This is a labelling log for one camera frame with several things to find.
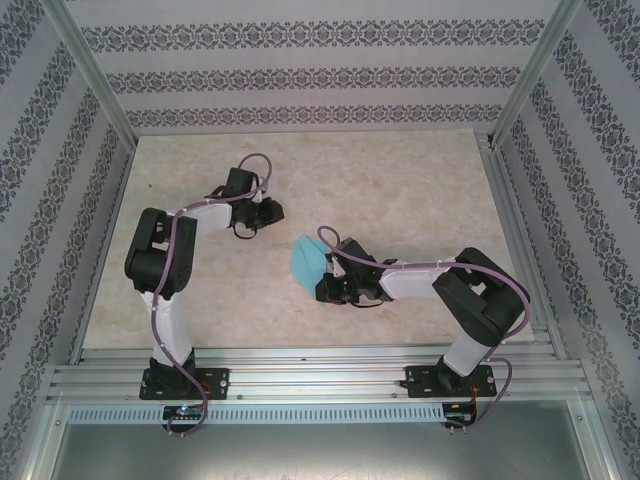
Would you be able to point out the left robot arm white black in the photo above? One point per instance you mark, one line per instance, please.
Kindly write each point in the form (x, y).
(170, 335)

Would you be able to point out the grey metal sheet panel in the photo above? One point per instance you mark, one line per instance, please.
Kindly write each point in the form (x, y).
(320, 450)

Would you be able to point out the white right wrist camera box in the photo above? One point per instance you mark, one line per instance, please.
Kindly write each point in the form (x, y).
(336, 267)

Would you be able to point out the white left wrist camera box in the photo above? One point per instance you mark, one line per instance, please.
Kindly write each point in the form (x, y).
(260, 195)

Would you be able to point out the aluminium frame post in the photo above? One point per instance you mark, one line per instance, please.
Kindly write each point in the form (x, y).
(95, 75)
(537, 75)

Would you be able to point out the small circuit board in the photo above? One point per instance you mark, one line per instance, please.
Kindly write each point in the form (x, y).
(457, 414)
(182, 412)

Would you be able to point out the aluminium mounting rail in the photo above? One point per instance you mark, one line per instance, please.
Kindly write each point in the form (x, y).
(320, 380)

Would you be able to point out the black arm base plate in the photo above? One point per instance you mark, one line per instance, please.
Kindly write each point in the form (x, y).
(415, 382)
(220, 380)

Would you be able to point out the aluminium side rail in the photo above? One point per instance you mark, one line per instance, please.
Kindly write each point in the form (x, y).
(100, 260)
(520, 250)

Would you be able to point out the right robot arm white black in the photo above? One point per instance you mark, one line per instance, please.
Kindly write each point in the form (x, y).
(410, 282)

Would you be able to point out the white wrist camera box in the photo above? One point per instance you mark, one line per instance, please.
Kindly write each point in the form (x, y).
(336, 267)
(260, 195)

